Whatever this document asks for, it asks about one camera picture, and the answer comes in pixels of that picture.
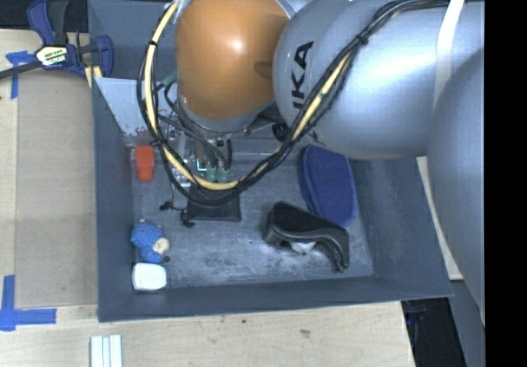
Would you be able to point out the blue toy figure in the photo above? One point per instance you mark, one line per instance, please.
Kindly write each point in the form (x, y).
(146, 240)

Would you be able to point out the small white plastic bottle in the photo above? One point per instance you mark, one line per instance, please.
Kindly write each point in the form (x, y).
(148, 276)

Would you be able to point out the black curved plastic piece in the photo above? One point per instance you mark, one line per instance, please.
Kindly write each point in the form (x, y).
(300, 225)

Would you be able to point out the brown cardboard board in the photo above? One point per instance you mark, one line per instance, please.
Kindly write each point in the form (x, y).
(55, 192)

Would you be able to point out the black cylinder on white bracket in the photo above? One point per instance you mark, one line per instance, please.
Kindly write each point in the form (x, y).
(280, 131)

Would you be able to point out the black square flat box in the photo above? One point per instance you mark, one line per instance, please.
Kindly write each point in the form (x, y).
(215, 209)

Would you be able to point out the grey metal bin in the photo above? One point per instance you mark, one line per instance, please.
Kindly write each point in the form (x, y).
(230, 258)

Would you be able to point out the blue fabric pouch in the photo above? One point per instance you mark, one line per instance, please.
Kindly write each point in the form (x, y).
(329, 186)

